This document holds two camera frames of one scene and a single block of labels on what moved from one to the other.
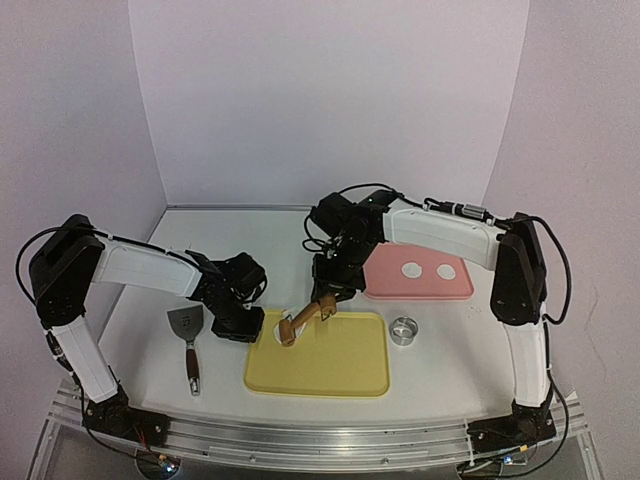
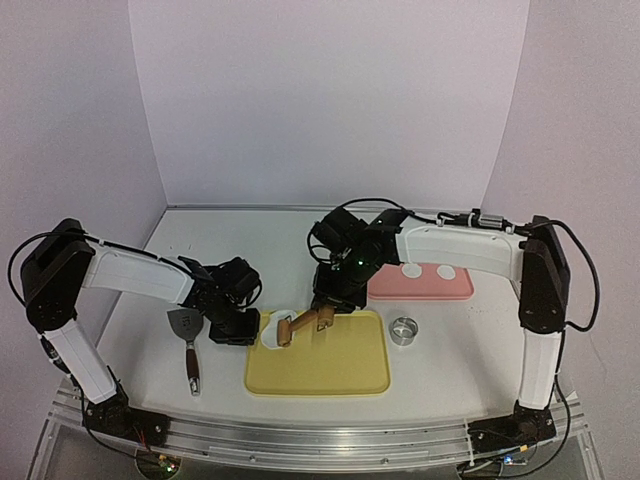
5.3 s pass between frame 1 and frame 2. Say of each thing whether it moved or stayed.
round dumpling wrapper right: stayed
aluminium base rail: stayed
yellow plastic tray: stayed
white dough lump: moved
